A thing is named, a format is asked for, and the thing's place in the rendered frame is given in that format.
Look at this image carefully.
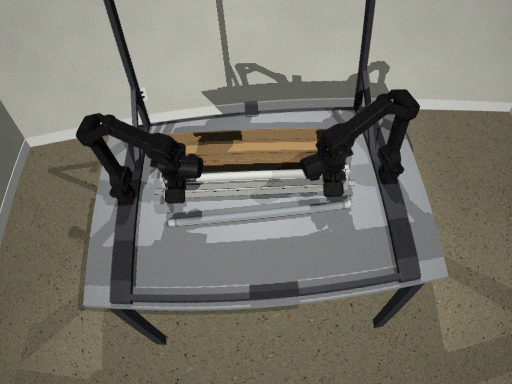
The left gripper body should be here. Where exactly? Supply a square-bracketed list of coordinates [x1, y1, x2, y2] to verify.
[323, 164, 344, 197]

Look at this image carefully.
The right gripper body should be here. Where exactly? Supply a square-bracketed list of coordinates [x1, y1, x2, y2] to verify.
[161, 143, 186, 204]

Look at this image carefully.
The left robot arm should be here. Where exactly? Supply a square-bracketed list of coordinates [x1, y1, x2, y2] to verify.
[300, 89, 420, 185]

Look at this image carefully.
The white fluorescent tube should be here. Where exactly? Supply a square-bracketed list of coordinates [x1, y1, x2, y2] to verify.
[185, 169, 305, 183]

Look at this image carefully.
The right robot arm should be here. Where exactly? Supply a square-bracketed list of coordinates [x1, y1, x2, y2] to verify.
[76, 113, 203, 206]

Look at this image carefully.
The long brown cardboard carton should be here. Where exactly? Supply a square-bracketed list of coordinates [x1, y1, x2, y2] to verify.
[166, 129, 327, 172]

